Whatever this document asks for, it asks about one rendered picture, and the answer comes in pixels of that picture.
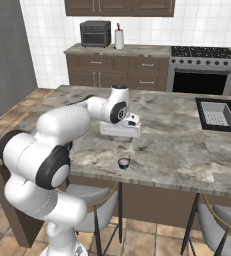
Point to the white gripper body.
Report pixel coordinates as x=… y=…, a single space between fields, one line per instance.
x=118 y=130

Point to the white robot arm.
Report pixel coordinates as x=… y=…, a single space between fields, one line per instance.
x=62 y=126

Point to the small dark yogurt container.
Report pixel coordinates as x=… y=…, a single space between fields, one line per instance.
x=124 y=163

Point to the brown base cupboards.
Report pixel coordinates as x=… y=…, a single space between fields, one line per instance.
x=117 y=71

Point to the grey stool with black legs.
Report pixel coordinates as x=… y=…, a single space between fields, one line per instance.
x=97 y=200
x=220 y=223

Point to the black sink with grey basin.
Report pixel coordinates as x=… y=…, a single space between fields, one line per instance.
x=200 y=113

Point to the white paper towel roll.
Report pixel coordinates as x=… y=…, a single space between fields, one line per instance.
x=119 y=39

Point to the dark grey toaster oven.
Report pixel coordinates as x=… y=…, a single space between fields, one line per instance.
x=95 y=33

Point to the silver stove with oven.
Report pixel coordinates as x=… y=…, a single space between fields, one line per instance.
x=200 y=66

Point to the brown wall cupboards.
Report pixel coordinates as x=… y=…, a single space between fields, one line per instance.
x=120 y=7

